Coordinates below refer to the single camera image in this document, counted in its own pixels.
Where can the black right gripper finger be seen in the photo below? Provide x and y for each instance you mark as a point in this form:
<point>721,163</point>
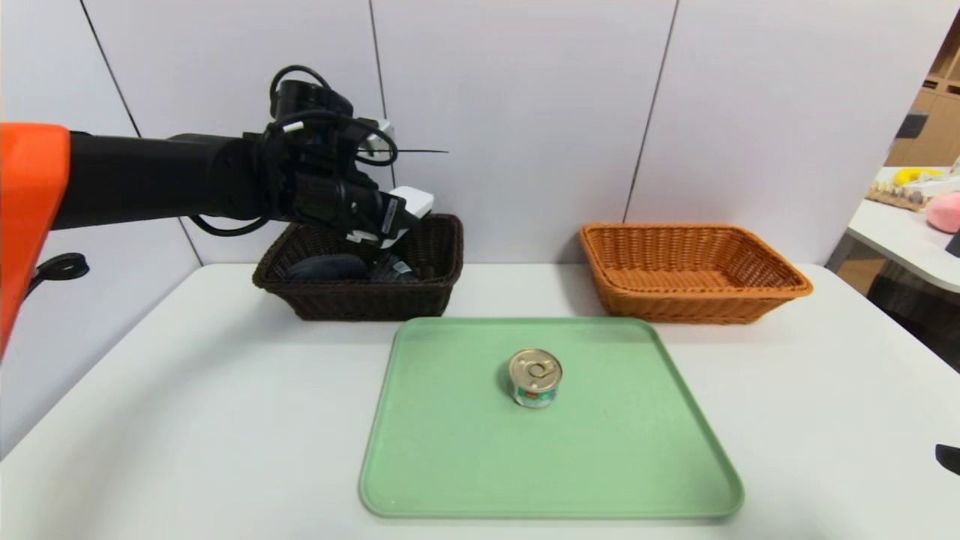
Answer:
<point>951,459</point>

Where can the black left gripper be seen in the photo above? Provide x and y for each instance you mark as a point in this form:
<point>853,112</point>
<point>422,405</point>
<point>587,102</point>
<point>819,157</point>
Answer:
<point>389,214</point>

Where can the white rounded plastic box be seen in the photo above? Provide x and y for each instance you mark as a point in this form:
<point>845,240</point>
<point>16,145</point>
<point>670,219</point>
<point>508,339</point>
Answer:
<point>414,201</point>

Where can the black face cream tube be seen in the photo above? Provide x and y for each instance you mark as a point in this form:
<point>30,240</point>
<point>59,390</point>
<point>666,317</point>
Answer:
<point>394,270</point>

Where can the dark grey towel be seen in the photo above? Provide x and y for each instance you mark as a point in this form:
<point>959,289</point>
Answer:
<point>326,268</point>

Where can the cat food tin can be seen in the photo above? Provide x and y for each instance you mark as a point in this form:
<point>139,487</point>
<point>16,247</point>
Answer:
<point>535,375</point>

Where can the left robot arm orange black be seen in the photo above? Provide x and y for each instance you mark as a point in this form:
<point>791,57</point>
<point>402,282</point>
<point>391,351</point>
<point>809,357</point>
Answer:
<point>150,184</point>

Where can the dark brown wicker basket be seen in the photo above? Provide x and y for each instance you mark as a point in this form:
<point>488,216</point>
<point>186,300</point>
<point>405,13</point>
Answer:
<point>352,300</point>

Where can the orange wicker basket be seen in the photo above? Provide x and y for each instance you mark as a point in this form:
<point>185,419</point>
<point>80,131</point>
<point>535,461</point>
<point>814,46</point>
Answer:
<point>697,270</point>

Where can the white side table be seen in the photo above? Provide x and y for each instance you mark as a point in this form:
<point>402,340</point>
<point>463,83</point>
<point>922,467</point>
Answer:
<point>900,240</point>

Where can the light green plastic tray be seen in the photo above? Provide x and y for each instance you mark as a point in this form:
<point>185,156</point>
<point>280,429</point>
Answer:
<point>450,450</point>

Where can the pink plush toy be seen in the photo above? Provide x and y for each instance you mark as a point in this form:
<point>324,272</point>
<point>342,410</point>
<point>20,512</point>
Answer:
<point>946,212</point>

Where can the brown woven mat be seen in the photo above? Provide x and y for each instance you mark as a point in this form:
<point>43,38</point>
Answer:
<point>896,197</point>

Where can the yellow banana toy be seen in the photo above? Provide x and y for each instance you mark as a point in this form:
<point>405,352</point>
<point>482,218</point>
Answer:
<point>916,175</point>

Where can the wooden shelf unit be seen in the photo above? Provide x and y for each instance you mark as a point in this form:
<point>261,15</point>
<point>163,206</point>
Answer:
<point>937,120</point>

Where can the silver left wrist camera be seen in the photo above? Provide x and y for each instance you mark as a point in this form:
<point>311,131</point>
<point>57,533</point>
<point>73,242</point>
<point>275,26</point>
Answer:
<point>381,131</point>

